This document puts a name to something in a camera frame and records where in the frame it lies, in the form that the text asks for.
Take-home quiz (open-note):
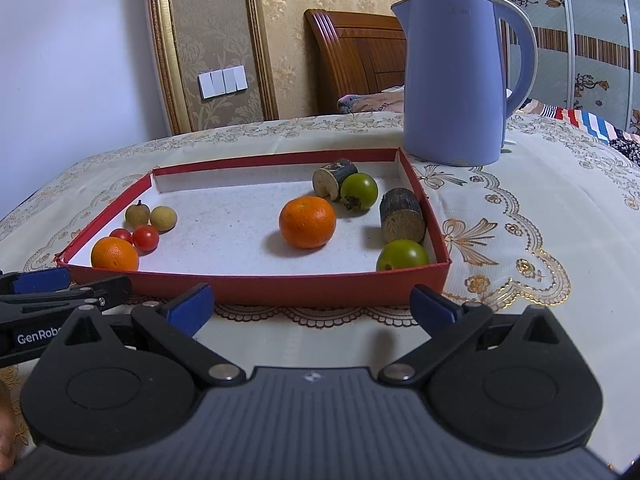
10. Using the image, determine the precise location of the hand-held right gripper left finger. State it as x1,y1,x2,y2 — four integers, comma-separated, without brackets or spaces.
62,282,247,388

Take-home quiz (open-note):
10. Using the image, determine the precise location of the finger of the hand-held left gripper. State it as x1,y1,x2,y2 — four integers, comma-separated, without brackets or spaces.
0,266,72,296
0,275,135,317

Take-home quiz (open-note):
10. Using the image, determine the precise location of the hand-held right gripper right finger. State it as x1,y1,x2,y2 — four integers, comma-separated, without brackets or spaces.
377,283,568,386

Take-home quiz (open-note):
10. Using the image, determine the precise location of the mandarin orange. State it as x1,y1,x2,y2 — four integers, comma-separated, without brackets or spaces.
90,236,140,272
278,196,337,250

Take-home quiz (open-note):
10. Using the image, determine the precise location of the green jujube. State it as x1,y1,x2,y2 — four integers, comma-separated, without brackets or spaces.
376,239,431,273
340,172,379,212

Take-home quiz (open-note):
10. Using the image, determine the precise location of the red cardboard box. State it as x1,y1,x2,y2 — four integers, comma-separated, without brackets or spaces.
55,147,452,308

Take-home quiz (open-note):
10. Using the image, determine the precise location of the tan longan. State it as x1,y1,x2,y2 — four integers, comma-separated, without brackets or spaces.
124,201,151,228
149,205,178,233

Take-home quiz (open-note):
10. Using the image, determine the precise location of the notched dark sugarcane piece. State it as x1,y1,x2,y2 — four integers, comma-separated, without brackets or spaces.
312,158,359,202

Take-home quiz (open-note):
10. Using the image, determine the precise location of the beige embroidered tablecloth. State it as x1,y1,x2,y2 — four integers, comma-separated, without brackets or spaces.
0,110,640,480

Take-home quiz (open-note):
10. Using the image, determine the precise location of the blue electric kettle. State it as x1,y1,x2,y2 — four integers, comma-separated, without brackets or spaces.
391,0,538,167

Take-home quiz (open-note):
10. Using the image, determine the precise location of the striped colourful bedding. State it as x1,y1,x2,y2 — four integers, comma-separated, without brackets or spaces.
520,99,640,166

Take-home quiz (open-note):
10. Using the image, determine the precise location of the wooden bed headboard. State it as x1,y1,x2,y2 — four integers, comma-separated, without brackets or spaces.
305,8,408,116

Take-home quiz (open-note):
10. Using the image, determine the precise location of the floral sliding door wardrobe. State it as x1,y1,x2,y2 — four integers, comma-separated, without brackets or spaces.
492,0,640,133

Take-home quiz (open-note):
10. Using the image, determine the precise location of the white wall switch panel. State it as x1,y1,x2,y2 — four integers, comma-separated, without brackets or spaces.
197,65,248,100

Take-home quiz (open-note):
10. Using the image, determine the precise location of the wide gold wall moulding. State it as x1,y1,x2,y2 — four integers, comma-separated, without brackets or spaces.
145,0,193,135

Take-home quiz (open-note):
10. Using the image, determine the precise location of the narrow gold wall moulding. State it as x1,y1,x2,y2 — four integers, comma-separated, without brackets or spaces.
242,0,279,122

